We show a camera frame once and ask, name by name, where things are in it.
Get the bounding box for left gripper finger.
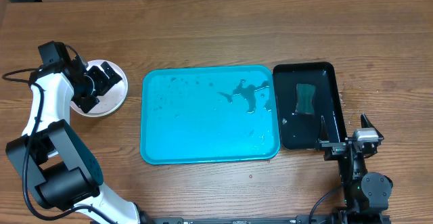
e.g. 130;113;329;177
101;62;122;85
76;95;99;114

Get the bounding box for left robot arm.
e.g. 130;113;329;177
5;41;152;223

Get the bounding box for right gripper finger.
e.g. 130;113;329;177
319;116;329;141
360;113;376;130

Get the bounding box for black plastic tray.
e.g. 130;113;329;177
273;62;347;150

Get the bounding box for white plate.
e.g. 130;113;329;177
70;60;129;118

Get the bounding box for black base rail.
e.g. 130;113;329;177
90;213;392;224

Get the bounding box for teal plastic tray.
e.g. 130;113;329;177
139;65;280;165

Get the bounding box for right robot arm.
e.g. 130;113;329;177
308;114;393;224

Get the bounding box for green scrubbing sponge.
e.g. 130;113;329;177
295;83;316;115

